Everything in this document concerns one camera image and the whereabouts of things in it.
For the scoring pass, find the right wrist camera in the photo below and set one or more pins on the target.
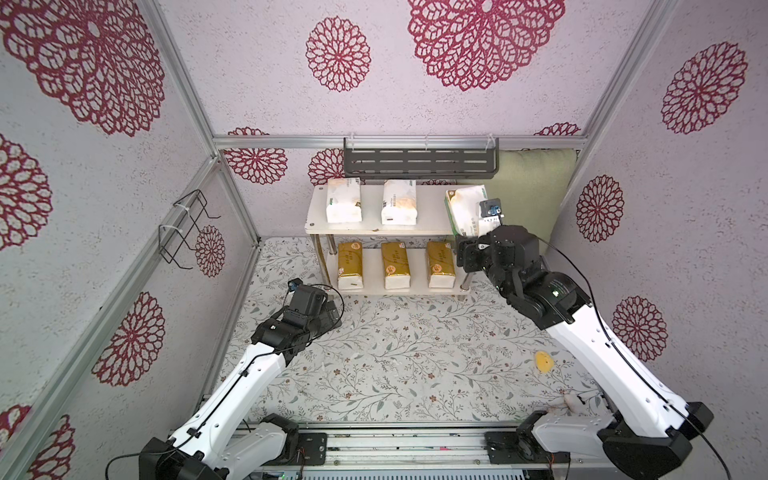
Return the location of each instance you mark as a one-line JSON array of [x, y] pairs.
[[490, 215]]

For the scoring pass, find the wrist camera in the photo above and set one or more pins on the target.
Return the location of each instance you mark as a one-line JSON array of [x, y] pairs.
[[294, 284], [490, 215]]

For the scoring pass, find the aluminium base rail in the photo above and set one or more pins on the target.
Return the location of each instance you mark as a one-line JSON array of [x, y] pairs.
[[447, 450]]

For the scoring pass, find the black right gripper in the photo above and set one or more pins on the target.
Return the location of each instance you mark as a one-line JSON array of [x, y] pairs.
[[474, 255]]

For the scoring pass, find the yellow toy lemon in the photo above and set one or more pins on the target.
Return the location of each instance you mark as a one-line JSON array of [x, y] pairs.
[[544, 362]]

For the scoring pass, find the white tissue pack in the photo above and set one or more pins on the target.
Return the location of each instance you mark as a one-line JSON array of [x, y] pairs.
[[399, 204], [463, 209], [343, 201]]

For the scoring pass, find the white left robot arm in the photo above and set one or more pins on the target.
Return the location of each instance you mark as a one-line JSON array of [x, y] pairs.
[[204, 446]]

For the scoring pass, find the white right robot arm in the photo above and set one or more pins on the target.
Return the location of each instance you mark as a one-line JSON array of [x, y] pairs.
[[650, 429]]

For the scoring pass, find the gold tissue pack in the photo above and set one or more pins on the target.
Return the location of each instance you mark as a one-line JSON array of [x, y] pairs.
[[441, 272], [396, 267], [350, 266]]

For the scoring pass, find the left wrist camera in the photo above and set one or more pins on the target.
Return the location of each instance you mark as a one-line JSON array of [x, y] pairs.
[[294, 284]]

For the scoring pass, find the green fabric cushion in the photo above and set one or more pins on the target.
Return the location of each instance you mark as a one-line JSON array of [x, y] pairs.
[[531, 186]]

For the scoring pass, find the white two-tier metal-legged shelf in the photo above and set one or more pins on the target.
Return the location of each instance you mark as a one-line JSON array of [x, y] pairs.
[[432, 224]]

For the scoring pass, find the black wire wall rack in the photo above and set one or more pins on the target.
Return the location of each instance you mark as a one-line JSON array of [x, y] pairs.
[[173, 237]]

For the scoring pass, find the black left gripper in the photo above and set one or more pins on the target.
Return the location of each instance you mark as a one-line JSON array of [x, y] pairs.
[[327, 323]]

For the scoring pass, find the grey wall-mounted metal rack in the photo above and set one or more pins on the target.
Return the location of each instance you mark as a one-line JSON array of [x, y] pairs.
[[421, 163]]

